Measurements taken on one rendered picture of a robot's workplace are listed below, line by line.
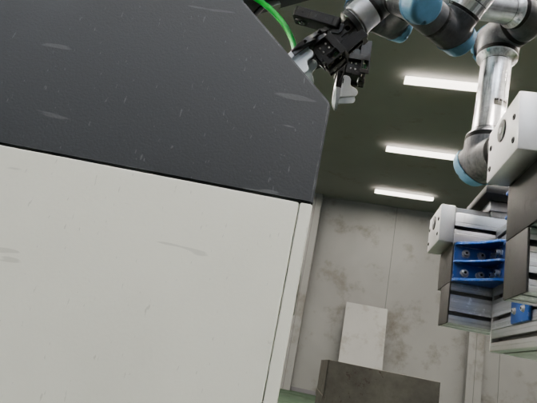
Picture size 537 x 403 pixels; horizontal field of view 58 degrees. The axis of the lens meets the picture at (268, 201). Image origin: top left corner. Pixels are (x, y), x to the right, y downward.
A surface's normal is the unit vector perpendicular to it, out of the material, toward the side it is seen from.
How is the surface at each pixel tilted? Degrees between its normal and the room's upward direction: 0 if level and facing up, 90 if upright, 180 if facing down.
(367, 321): 75
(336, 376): 90
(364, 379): 90
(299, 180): 90
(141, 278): 90
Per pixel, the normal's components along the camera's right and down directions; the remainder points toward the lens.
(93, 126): 0.01, -0.30
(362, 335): -0.06, -0.55
